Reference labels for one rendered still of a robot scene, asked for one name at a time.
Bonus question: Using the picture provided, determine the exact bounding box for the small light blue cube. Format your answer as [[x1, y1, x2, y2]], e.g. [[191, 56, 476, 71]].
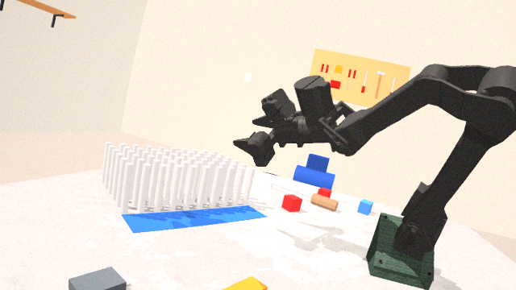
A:
[[357, 199, 373, 216]]

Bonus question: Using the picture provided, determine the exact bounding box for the red cube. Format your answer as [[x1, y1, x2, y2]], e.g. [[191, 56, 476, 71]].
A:
[[282, 195, 302, 212], [318, 188, 332, 198]]

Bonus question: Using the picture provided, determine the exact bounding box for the blue flat strip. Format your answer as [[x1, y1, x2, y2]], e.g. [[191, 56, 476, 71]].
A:
[[122, 205, 267, 233]]

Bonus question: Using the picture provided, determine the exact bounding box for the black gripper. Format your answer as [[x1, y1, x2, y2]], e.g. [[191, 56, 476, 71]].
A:
[[232, 113, 307, 167]]

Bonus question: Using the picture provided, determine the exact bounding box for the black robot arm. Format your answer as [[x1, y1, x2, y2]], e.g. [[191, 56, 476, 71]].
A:
[[261, 64, 516, 261]]

